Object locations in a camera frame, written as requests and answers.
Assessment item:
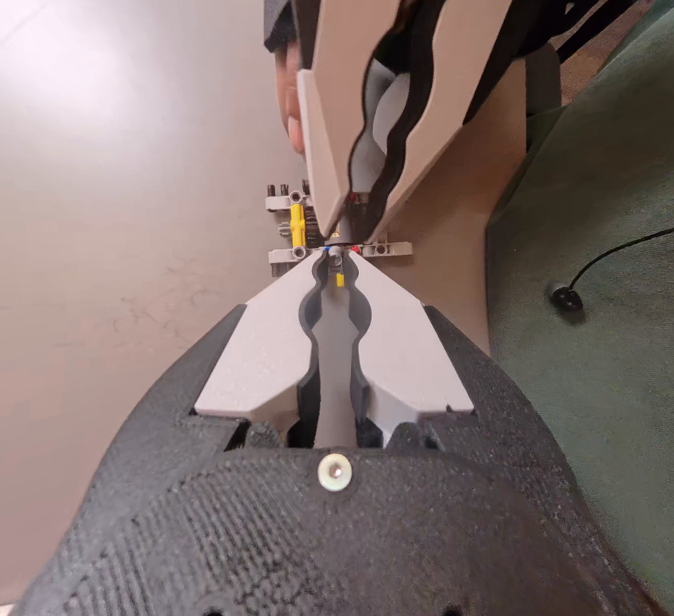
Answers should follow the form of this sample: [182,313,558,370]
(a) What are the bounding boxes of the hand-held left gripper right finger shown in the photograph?
[343,251,476,431]

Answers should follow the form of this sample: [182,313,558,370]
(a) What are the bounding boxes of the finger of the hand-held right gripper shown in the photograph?
[296,0,407,239]
[361,0,515,244]

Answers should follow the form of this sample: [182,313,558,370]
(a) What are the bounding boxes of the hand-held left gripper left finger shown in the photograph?
[194,249,330,431]

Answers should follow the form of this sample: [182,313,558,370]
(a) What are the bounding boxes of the small grey lego differential assembly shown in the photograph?
[265,182,414,289]

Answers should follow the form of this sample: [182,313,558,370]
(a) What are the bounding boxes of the person's right hand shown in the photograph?
[275,41,307,155]

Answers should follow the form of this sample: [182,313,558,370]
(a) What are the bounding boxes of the person's green sweatshirt torso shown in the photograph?
[484,0,674,611]

